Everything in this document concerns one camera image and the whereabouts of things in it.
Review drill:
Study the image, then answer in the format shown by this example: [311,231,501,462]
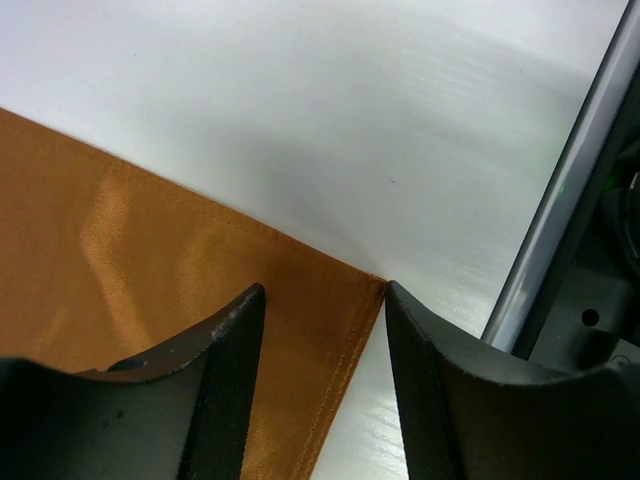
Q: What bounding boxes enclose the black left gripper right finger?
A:
[385,281,639,479]

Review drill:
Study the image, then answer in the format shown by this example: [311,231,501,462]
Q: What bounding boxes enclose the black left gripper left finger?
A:
[1,284,266,479]

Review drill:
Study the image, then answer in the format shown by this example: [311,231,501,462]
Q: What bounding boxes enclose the brown cloth napkin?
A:
[1,111,384,479]

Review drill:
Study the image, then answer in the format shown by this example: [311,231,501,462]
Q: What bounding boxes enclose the aluminium front frame rail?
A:
[481,1,639,353]

